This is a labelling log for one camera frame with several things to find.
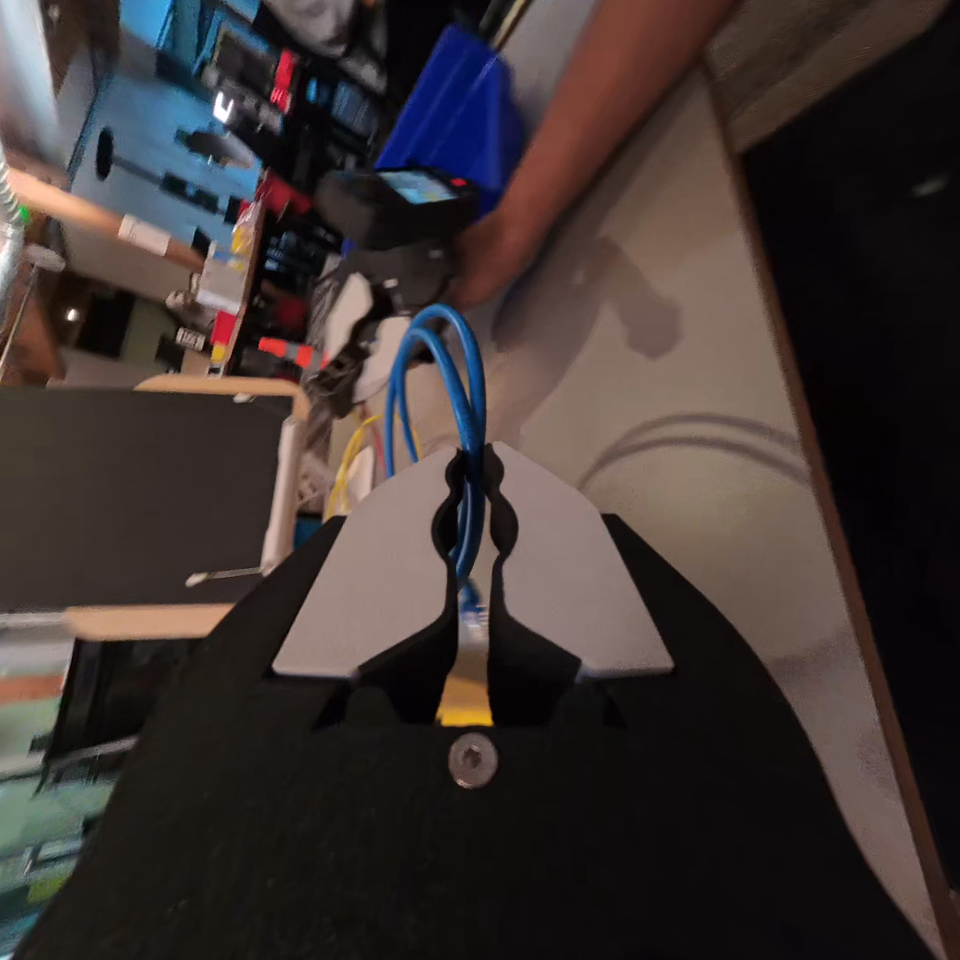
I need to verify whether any blue plastic bin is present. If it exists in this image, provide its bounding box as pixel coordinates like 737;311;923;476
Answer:
373;22;528;220

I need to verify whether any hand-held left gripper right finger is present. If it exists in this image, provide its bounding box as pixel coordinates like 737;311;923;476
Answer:
478;441;675;680

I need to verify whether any red striped tool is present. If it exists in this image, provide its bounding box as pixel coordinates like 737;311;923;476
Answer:
257;335;318;371

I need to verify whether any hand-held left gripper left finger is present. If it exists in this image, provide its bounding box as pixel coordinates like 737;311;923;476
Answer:
272;448;464;681

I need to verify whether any blue ethernet cable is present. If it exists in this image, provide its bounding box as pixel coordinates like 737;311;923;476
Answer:
384;303;490;640

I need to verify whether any person's right hand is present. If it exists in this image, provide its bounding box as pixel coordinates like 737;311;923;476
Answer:
447;212;546;311

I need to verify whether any black ethernet coupler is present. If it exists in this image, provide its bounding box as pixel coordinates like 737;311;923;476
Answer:
302;349;370;418

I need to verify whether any blue pegboard panel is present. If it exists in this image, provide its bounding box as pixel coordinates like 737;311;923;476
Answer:
69;71;265;228

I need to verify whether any white plastic box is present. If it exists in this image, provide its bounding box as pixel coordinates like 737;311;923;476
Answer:
258;414;376;579

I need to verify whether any yellow ethernet cable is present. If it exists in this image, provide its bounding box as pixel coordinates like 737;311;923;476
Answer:
324;414;423;520

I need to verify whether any wooden pole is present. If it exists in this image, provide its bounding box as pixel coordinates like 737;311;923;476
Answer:
9;174;209;271

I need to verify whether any black panel with wooden frame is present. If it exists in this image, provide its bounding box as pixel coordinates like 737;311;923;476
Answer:
0;375;313;643

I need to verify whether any person's right forearm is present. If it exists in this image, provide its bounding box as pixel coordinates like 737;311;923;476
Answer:
491;0;742;235

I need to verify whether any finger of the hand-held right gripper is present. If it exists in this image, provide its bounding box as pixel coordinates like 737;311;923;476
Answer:
321;270;376;355
351;316;412;403

